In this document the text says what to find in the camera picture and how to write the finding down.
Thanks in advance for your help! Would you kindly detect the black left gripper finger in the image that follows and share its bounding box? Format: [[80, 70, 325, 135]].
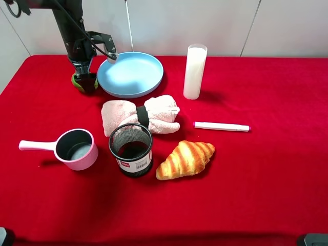
[[76, 72, 97, 94]]

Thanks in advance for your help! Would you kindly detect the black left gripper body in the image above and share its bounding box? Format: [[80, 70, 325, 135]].
[[67, 46, 96, 75]]

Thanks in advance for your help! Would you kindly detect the green round fruit toy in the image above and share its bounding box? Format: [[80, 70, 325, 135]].
[[71, 73, 99, 93]]

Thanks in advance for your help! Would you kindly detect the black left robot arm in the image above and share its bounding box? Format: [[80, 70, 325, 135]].
[[5, 1, 98, 94]]

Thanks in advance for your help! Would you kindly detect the light blue plate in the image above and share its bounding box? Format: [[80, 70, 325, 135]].
[[97, 52, 164, 99]]

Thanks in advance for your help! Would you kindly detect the black mesh pen cup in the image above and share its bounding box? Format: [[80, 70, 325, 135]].
[[109, 123, 153, 178]]

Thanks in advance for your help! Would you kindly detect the pink rolled towel with band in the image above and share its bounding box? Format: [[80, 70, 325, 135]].
[[101, 95, 180, 137]]

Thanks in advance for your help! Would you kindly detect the tall white milk glass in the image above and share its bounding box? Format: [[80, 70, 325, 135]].
[[183, 44, 208, 100]]

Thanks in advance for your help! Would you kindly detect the golden croissant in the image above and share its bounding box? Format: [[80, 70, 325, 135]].
[[156, 140, 215, 180]]

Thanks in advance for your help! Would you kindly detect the white marker with magenta cap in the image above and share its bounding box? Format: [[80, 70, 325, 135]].
[[193, 121, 251, 132]]

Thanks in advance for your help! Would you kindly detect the grey base block left corner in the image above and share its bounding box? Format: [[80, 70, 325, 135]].
[[0, 227, 15, 246]]

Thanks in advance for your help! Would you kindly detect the grey base block corner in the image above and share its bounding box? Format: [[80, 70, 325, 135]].
[[297, 233, 328, 246], [0, 227, 15, 246]]

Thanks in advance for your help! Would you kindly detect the red felt table cloth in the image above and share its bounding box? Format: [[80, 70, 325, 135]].
[[1, 56, 327, 245]]

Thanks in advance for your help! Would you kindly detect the grey base block right corner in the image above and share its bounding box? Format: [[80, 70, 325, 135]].
[[297, 233, 328, 246]]

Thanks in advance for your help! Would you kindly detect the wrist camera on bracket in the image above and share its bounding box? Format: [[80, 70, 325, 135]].
[[88, 31, 118, 64]]

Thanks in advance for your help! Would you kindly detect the pink saucepan with handle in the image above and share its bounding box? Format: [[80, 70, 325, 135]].
[[18, 129, 98, 171]]

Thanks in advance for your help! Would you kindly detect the black cable loop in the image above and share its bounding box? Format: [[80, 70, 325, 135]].
[[4, 0, 32, 18]]

